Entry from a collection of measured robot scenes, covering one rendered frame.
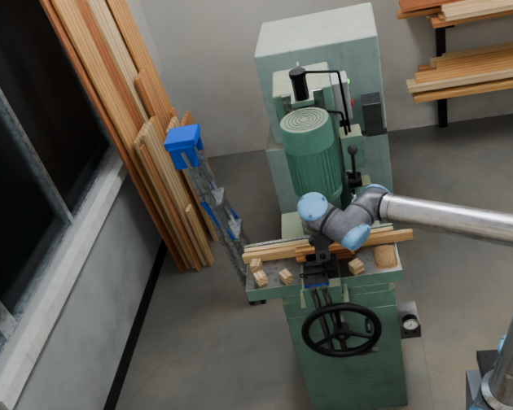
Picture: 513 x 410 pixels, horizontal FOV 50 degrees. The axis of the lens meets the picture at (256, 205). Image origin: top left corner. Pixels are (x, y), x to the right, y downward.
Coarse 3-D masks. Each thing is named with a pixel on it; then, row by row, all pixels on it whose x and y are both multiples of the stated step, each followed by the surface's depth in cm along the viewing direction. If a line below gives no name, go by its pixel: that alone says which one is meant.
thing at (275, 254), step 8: (392, 232) 213; (400, 232) 212; (408, 232) 211; (368, 240) 214; (376, 240) 214; (384, 240) 214; (392, 240) 214; (400, 240) 213; (280, 248) 220; (288, 248) 219; (248, 256) 221; (256, 256) 221; (264, 256) 221; (272, 256) 221; (280, 256) 221; (288, 256) 221
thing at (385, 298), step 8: (288, 216) 258; (296, 216) 256; (288, 224) 253; (296, 224) 252; (376, 224) 240; (288, 232) 249; (296, 232) 248; (392, 288) 209; (352, 296) 211; (360, 296) 211; (368, 296) 211; (376, 296) 211; (384, 296) 211; (392, 296) 211; (288, 304) 215; (296, 304) 215; (360, 304) 214; (368, 304) 214; (376, 304) 214; (384, 304) 214; (392, 304) 214; (288, 312) 218; (296, 312) 218
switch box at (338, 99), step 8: (344, 72) 209; (336, 80) 206; (344, 80) 204; (336, 88) 205; (344, 88) 205; (336, 96) 207; (344, 96) 207; (336, 104) 209; (344, 112) 211; (352, 112) 212
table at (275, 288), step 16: (352, 256) 213; (368, 256) 211; (272, 272) 216; (368, 272) 205; (384, 272) 203; (400, 272) 203; (256, 288) 211; (272, 288) 210; (288, 288) 210; (304, 304) 203
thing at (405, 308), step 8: (400, 304) 225; (408, 304) 224; (400, 312) 221; (408, 312) 221; (416, 312) 220; (400, 320) 219; (400, 328) 217; (416, 328) 216; (408, 336) 220; (416, 336) 219
